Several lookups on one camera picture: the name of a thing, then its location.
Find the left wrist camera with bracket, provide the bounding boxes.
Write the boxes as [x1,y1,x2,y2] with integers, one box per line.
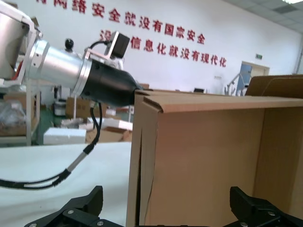
[84,30,131,66]

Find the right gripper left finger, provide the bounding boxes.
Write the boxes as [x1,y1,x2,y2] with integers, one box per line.
[23,185,124,227]

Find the open flat cardboard carton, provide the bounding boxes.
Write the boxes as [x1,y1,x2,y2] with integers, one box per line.
[85,127,133,143]

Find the ceiling air vent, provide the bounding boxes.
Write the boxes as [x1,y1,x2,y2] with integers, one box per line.
[272,4,303,15]

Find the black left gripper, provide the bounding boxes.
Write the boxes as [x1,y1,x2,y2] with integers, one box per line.
[79,59,144,107]

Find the white plastic bucket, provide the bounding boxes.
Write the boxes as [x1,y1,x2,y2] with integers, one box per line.
[53,99,67,117]

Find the white door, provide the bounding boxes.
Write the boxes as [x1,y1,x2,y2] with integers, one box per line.
[239,60,270,95]

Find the cardboard box with slotted lid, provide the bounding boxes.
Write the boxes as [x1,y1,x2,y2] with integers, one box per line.
[126,88,303,227]

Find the closed cardboard carton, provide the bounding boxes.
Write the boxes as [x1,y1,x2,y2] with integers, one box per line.
[65,96,92,119]

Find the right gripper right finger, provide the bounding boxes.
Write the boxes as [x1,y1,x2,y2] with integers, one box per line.
[224,186,303,227]

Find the white metal shelf frame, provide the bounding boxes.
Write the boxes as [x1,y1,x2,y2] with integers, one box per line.
[22,16,42,146]

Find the plastic wrapped goods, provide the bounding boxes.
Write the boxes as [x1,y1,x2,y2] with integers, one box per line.
[0,92,27,138]

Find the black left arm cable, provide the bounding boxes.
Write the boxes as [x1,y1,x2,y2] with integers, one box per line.
[0,100,104,191]

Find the thick white foam block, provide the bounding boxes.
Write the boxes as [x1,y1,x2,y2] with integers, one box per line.
[44,127,86,145]

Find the thin white foam slab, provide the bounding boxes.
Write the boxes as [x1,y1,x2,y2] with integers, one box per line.
[103,117,134,131]

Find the black round camera head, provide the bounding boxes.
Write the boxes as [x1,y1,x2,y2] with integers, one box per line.
[65,37,76,52]

